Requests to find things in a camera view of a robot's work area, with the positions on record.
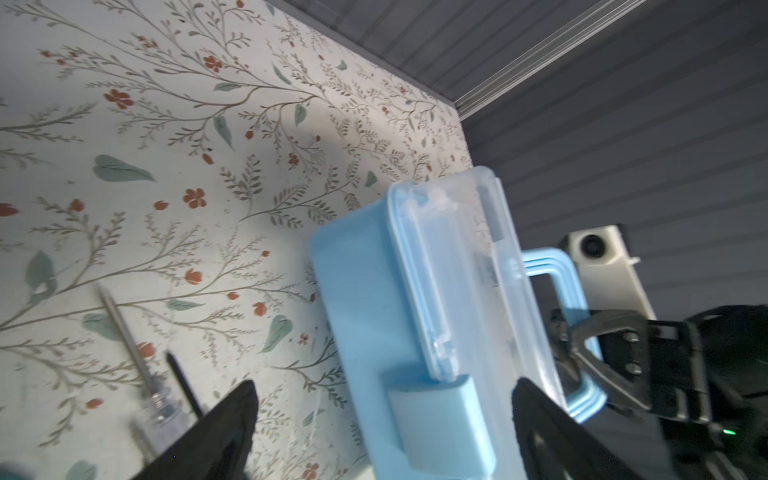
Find clear handle screwdriver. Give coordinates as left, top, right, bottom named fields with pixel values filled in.
left=97, top=287, right=186, bottom=456

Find blue plastic tool box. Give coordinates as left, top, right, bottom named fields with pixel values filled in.
left=310, top=167, right=607, bottom=479

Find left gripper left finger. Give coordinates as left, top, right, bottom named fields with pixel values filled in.
left=132, top=380, right=259, bottom=479

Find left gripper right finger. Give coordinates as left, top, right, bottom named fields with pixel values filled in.
left=511, top=378, right=639, bottom=480

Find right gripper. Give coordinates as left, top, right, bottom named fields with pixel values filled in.
left=548, top=305, right=767, bottom=479

